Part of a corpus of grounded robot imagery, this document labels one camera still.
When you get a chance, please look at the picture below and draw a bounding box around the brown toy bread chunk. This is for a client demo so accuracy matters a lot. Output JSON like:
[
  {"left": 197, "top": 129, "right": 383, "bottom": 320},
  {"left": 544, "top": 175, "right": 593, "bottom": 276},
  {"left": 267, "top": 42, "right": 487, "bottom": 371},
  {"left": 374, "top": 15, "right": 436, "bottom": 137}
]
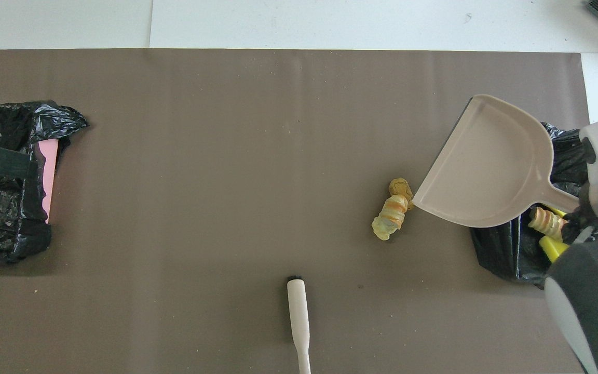
[{"left": 389, "top": 178, "right": 414, "bottom": 209}]

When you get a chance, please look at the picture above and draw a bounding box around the beige plastic dustpan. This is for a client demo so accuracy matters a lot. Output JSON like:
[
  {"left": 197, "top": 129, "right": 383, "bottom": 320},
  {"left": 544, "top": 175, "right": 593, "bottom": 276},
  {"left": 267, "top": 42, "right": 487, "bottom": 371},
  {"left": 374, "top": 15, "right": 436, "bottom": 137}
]
[{"left": 412, "top": 94, "right": 581, "bottom": 229}]

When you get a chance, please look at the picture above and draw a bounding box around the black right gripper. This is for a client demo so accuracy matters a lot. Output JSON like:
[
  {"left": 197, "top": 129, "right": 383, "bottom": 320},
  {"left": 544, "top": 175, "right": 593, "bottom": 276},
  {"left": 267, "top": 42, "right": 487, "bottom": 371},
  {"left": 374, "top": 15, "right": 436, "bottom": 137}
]
[{"left": 563, "top": 184, "right": 598, "bottom": 245}]

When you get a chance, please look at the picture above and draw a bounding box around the black bag lined trash bin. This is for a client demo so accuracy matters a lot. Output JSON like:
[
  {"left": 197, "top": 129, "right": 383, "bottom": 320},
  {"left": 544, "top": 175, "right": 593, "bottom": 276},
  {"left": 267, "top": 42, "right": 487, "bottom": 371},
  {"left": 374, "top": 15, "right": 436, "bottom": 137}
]
[{"left": 469, "top": 122, "right": 598, "bottom": 289}]

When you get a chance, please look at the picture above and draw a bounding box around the brown table mat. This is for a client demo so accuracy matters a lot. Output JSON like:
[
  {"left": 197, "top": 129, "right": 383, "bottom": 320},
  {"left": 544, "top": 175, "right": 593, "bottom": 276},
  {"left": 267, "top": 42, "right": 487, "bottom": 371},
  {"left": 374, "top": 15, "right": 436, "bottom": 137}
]
[{"left": 0, "top": 48, "right": 590, "bottom": 374}]

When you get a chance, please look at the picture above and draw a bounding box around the pink plastic bin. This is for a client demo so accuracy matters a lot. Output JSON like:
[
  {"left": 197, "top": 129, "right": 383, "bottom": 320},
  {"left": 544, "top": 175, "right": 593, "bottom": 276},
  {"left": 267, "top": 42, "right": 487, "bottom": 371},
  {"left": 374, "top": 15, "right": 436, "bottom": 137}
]
[{"left": 37, "top": 138, "right": 60, "bottom": 224}]

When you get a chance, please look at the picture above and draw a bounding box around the beige hand brush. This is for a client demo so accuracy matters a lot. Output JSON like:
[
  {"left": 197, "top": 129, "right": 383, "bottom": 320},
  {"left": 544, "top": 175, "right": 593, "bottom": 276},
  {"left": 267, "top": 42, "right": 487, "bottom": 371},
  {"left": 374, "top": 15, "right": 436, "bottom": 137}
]
[{"left": 287, "top": 275, "right": 312, "bottom": 374}]

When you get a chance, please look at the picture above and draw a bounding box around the orange striped toy croissant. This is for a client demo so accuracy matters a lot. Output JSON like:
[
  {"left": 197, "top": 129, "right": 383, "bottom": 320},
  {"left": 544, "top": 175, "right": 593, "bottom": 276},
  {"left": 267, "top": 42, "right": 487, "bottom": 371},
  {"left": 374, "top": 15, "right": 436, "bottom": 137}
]
[{"left": 380, "top": 195, "right": 410, "bottom": 230}]

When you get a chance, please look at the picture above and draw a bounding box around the beige striped toy bread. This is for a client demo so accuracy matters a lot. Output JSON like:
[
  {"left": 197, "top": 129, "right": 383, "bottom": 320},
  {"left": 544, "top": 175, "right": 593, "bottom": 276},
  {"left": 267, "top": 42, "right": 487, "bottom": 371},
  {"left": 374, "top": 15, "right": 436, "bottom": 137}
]
[{"left": 528, "top": 206, "right": 569, "bottom": 239}]

